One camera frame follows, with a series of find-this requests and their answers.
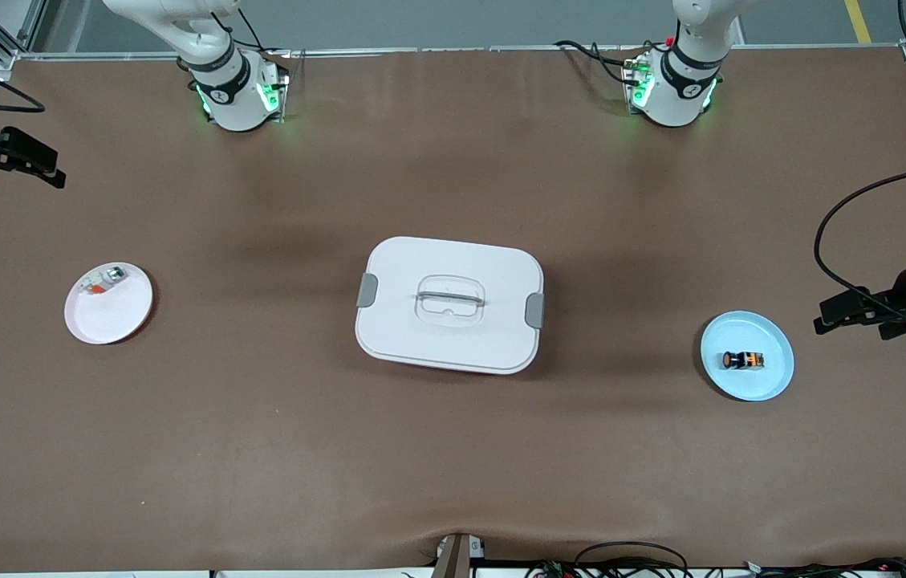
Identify light blue round plate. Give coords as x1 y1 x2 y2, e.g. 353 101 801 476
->
700 311 795 402

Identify black left arm base cables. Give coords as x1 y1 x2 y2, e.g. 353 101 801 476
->
555 39 646 86

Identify black cable bundle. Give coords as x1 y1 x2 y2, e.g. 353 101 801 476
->
529 542 906 578

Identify black right arm base cable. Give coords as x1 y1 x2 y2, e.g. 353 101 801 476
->
213 8 293 59

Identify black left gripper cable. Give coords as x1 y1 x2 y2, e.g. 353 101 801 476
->
813 153 906 314

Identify pink round plate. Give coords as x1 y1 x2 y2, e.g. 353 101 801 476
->
65 262 154 346

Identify white lidded storage box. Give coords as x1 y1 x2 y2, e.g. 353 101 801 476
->
355 236 545 376

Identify brown camera mount bracket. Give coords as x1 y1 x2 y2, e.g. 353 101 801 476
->
433 532 486 578

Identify white green switch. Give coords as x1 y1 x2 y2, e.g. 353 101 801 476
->
80 269 128 295

